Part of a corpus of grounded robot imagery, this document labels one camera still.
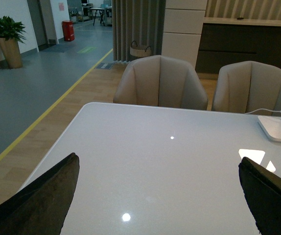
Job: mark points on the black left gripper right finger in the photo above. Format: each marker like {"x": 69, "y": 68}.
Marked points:
{"x": 262, "y": 192}

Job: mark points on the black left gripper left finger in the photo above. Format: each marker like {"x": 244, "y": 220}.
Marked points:
{"x": 41, "y": 207}

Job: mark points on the beige chair right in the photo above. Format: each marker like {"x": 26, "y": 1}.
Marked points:
{"x": 248, "y": 86}

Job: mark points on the beige chair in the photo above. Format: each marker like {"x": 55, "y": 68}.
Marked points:
{"x": 161, "y": 81}
{"x": 248, "y": 86}

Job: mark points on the tan plant pot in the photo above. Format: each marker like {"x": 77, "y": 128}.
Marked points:
{"x": 11, "y": 52}

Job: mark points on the beige chair left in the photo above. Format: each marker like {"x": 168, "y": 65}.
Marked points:
{"x": 161, "y": 81}

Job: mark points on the dark counter cabinet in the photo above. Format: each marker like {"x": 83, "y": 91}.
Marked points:
{"x": 227, "y": 43}

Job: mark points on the red cabinet box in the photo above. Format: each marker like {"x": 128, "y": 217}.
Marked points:
{"x": 68, "y": 31}

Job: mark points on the green potted plant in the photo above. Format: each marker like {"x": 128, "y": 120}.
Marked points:
{"x": 10, "y": 29}

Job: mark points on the white drawer cabinet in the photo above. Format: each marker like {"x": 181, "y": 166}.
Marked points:
{"x": 183, "y": 23}

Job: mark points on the distant black table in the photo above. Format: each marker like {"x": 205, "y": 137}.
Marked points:
{"x": 101, "y": 12}

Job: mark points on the gray curtain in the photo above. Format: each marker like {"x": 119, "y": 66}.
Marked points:
{"x": 137, "y": 20}

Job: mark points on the woven basket with handles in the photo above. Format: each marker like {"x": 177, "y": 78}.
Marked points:
{"x": 140, "y": 50}

